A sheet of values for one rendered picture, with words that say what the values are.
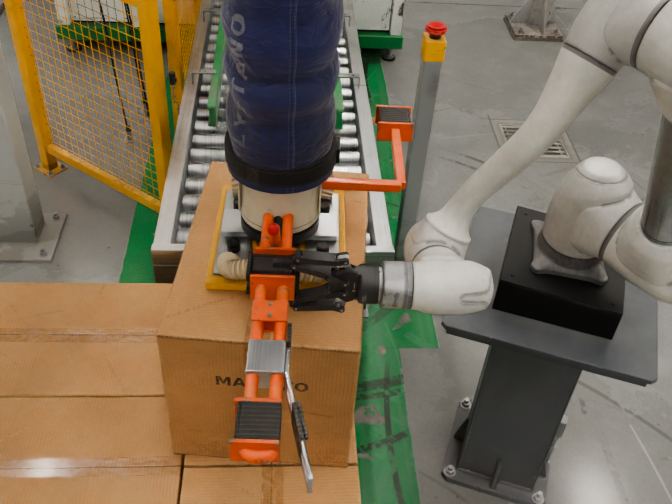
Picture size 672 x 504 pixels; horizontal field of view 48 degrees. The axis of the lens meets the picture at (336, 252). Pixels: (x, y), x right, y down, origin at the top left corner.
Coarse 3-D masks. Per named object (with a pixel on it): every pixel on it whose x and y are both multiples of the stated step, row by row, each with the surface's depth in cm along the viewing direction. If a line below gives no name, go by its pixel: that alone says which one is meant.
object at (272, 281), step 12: (252, 252) 143; (264, 252) 144; (276, 252) 144; (288, 252) 144; (252, 264) 142; (252, 276) 138; (264, 276) 138; (276, 276) 138; (288, 276) 138; (252, 288) 140; (276, 288) 140
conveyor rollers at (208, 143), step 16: (208, 48) 326; (208, 64) 313; (208, 80) 306; (224, 80) 306; (208, 96) 300; (224, 96) 300; (208, 112) 285; (224, 112) 286; (352, 112) 291; (208, 128) 279; (224, 128) 279; (352, 128) 283; (208, 144) 272; (352, 144) 276; (192, 160) 266; (208, 160) 266; (224, 160) 266; (352, 160) 269; (192, 176) 259; (192, 192) 253; (192, 208) 246; (176, 240) 233; (368, 240) 236
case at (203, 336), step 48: (192, 240) 169; (192, 288) 158; (192, 336) 148; (240, 336) 149; (336, 336) 150; (192, 384) 157; (240, 384) 156; (336, 384) 155; (192, 432) 168; (288, 432) 166; (336, 432) 165
